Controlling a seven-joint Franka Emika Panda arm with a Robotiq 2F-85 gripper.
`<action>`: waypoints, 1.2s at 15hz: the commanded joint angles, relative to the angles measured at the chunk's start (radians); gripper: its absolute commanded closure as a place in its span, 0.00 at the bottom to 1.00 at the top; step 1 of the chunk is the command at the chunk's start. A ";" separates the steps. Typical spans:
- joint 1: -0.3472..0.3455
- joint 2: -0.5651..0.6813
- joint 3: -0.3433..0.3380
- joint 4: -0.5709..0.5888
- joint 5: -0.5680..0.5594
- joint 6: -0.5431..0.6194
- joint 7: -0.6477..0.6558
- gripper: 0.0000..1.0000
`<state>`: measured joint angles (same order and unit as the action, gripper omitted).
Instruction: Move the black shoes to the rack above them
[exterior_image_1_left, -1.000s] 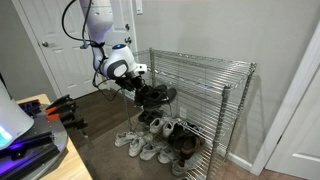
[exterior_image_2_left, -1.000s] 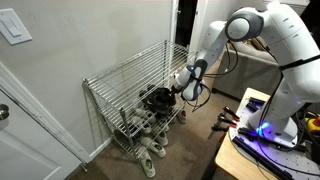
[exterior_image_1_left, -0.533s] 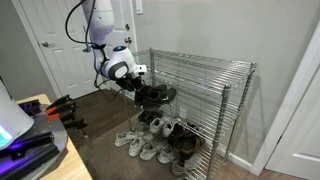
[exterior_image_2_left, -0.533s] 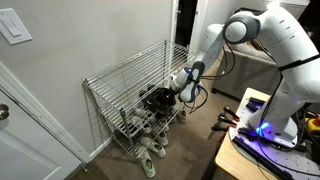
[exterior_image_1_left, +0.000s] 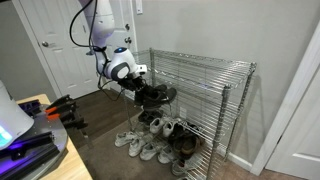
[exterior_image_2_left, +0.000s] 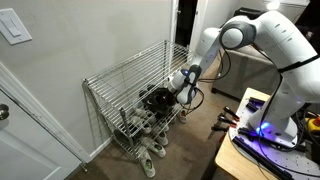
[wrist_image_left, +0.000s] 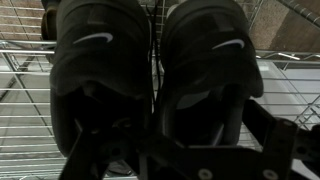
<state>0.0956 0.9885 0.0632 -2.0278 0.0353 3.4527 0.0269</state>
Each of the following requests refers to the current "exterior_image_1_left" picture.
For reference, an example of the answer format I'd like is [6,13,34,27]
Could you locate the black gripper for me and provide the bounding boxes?
[117,75,149,93]

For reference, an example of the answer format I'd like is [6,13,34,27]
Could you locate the black slipper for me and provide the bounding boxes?
[146,110,165,126]
[137,109,154,124]

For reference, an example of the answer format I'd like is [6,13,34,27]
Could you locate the white sneaker green insole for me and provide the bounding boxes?
[128,136,148,158]
[114,131,138,148]

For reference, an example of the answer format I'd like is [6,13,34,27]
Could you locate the black shoe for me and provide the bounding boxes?
[167,122,201,145]

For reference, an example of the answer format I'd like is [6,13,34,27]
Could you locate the white door with deadbolt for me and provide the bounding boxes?
[82,0,141,96]

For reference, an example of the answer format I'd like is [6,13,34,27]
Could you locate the brown shoe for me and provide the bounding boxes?
[179,134,206,160]
[172,136,189,155]

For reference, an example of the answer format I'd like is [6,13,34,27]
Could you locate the grey sneaker orange insole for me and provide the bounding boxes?
[171,155,203,177]

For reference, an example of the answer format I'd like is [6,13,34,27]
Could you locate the light wooden table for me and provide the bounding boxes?
[15,93,93,180]

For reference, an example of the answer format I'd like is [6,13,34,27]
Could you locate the white baseboard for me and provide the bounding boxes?
[215,146,254,172]

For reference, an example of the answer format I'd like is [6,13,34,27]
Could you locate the black aluminium extrusion bar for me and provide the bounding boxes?
[0,131,56,160]
[0,143,62,180]

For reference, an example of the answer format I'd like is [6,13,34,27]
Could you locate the white light switch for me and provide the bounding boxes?
[135,0,144,16]

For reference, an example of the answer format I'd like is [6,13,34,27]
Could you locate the black clamp orange handles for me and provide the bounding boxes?
[46,111,90,132]
[44,94,80,116]

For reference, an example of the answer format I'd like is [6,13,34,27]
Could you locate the chrome wire shelf rack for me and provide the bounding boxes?
[118,47,258,180]

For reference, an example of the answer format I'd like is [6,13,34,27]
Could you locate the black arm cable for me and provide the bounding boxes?
[68,0,126,102]

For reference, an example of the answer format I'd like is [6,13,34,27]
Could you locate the small black mounting bracket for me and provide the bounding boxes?
[18,99,44,118]

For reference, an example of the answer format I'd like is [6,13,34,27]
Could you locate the white door frame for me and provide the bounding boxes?
[249,19,320,177]

